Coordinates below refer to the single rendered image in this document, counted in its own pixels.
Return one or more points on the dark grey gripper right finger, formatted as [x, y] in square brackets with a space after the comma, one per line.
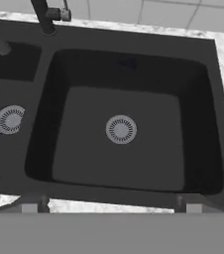
[190, 203]

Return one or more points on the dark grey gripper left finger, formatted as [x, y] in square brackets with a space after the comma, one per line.
[34, 203]

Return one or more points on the black double-basin sink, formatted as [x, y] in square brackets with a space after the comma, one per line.
[124, 109]

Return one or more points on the dark grey sink tap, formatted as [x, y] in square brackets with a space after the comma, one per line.
[46, 16]

